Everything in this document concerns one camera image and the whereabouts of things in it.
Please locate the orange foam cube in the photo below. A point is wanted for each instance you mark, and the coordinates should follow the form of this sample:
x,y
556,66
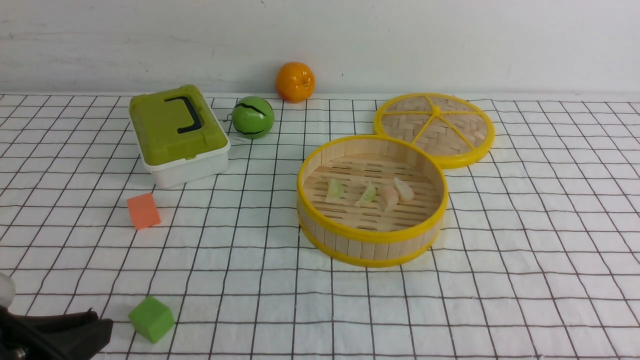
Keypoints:
x,y
143,211

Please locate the bamboo steamer tray yellow rim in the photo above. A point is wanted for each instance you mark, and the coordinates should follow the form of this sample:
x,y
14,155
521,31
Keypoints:
x,y
367,236

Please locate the orange toy fruit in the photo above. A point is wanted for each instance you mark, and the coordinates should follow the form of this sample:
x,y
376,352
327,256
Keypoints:
x,y
295,82

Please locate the bamboo steamer lid yellow rim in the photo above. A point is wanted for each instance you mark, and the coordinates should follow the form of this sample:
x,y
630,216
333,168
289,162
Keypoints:
x,y
454,132

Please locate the green dumpling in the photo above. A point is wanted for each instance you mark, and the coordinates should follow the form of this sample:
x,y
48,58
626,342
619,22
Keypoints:
x,y
367,196
335,191

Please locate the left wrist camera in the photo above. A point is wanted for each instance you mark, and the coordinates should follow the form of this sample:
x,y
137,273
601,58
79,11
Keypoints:
x,y
7,290

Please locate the pink dumpling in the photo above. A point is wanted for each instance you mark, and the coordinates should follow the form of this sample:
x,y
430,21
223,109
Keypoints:
x,y
405,192
389,198

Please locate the green foam cube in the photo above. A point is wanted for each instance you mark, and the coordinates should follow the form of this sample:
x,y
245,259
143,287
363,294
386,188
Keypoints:
x,y
152,319

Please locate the green lid white storage box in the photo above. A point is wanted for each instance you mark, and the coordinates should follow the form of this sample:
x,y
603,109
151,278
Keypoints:
x,y
178,136

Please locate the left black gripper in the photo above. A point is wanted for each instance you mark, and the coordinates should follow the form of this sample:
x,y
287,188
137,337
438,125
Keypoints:
x,y
75,336

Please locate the green toy ball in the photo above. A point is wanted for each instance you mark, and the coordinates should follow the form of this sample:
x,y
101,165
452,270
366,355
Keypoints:
x,y
253,117

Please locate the checkered white tablecloth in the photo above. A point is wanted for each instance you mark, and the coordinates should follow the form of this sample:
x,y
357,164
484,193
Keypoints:
x,y
538,257

